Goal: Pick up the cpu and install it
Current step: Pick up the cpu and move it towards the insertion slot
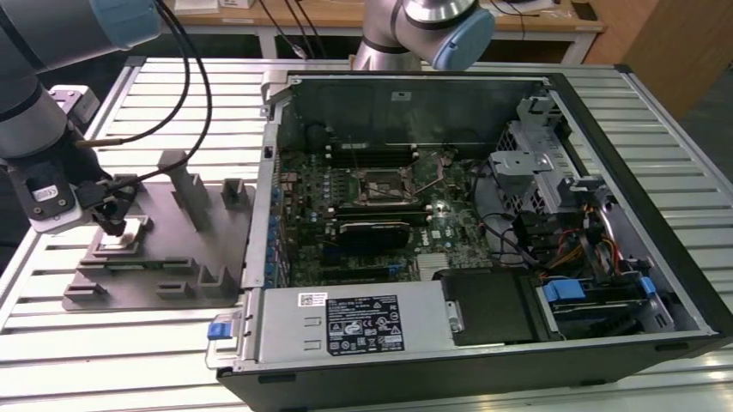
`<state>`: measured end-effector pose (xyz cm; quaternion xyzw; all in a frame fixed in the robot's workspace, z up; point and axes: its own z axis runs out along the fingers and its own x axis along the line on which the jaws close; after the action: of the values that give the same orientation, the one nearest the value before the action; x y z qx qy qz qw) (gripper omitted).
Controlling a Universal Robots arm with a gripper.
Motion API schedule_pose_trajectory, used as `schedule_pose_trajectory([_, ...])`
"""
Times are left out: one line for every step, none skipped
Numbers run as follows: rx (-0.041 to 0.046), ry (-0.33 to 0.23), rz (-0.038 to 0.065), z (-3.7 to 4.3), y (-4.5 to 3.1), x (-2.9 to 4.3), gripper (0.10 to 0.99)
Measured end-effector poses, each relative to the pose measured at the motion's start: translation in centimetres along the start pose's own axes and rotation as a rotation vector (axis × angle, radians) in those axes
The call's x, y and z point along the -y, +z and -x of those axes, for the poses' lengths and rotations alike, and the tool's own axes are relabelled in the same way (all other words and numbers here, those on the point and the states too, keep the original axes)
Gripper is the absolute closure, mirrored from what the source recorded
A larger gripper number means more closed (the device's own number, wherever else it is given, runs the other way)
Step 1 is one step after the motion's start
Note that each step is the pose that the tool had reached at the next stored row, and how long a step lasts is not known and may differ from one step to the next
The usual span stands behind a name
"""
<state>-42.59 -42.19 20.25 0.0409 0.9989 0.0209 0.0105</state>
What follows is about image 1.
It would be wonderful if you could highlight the metal socket cover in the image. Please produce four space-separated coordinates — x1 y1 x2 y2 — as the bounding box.
403 148 456 194

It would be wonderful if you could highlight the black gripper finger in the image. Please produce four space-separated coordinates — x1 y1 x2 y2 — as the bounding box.
108 204 129 239
90 199 113 231

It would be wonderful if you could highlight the yellow wire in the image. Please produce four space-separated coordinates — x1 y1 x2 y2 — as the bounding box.
546 248 580 270

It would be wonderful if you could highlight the silver chipset heat sink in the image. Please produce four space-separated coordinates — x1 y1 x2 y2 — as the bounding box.
415 252 455 275

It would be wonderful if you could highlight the silver CPU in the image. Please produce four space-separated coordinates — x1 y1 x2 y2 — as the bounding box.
97 217 145 254

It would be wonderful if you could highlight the orange wire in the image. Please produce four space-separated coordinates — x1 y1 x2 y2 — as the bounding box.
604 239 626 272

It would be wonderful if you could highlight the wooden cabinet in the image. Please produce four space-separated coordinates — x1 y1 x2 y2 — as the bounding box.
583 0 733 124

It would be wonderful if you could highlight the silver power supply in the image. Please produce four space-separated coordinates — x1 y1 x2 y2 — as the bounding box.
251 281 463 362

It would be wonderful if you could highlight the CPU socket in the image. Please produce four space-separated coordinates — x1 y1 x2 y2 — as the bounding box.
355 166 417 203

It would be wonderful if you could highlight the black PC case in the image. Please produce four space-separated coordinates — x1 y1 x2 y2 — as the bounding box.
214 64 733 412

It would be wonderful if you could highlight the black camera cable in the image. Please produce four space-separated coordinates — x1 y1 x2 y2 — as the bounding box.
105 0 213 189

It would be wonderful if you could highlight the grey parts rack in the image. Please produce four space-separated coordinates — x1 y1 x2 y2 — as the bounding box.
60 149 256 312

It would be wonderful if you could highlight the silver disk bay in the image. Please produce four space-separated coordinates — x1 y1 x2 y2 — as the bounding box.
535 274 676 342

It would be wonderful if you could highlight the green RAM stick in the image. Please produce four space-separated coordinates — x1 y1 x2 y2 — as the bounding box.
104 261 168 273

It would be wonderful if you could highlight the black expansion slot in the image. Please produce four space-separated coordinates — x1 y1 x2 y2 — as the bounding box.
317 268 388 283

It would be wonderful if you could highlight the green motherboard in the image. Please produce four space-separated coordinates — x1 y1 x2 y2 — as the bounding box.
272 148 503 288

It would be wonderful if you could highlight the white paper box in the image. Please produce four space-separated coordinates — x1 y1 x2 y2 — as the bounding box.
173 0 220 13

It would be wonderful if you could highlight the wooden desk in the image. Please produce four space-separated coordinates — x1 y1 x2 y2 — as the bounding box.
158 0 607 59

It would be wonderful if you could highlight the blue disk carrier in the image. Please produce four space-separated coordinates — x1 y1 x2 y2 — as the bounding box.
540 277 586 305

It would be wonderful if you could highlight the silver metal drive cage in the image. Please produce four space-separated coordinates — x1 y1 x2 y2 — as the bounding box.
487 96 579 218

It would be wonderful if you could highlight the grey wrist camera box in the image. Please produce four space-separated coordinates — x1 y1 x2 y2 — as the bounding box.
49 84 100 128

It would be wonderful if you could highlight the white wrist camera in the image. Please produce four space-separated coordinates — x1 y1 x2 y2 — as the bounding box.
13 170 88 235

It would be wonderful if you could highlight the hanging cable with plug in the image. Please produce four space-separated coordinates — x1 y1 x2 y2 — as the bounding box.
256 0 325 59

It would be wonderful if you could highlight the black plastic cover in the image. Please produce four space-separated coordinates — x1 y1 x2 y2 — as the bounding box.
439 265 555 348

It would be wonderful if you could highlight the black graphics card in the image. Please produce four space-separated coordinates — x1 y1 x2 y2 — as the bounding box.
333 218 412 251

